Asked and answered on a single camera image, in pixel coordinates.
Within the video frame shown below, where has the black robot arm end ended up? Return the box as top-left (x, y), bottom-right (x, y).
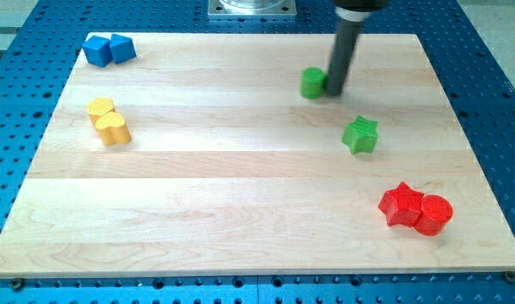
top-left (332, 0), bottom-right (389, 22)

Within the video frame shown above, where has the green star block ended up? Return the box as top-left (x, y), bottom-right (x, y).
top-left (341, 116), bottom-right (378, 155)

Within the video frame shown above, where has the red star block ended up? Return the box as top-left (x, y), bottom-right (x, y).
top-left (378, 182), bottom-right (425, 227)

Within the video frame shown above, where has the yellow hexagon block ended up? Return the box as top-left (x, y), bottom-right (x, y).
top-left (86, 97), bottom-right (115, 125)

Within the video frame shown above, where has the wooden board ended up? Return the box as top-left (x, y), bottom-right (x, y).
top-left (0, 33), bottom-right (515, 279)

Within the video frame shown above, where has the green cylinder block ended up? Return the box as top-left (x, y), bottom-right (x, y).
top-left (300, 67), bottom-right (327, 99)

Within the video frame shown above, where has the yellow heart block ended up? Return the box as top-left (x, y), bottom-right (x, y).
top-left (95, 111), bottom-right (132, 146)

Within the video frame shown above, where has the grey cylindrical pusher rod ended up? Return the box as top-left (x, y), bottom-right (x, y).
top-left (324, 19), bottom-right (364, 96)

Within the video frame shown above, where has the blue triangular block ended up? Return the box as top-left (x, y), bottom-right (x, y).
top-left (110, 34), bottom-right (137, 64)

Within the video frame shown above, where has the blue cube block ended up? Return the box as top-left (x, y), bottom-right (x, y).
top-left (82, 35), bottom-right (112, 68)

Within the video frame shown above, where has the red cylinder block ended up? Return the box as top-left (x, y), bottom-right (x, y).
top-left (414, 195), bottom-right (453, 236)

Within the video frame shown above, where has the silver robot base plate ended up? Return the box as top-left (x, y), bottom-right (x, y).
top-left (208, 0), bottom-right (297, 17)

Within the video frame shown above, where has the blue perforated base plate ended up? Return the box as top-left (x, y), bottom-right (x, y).
top-left (0, 1), bottom-right (515, 303)

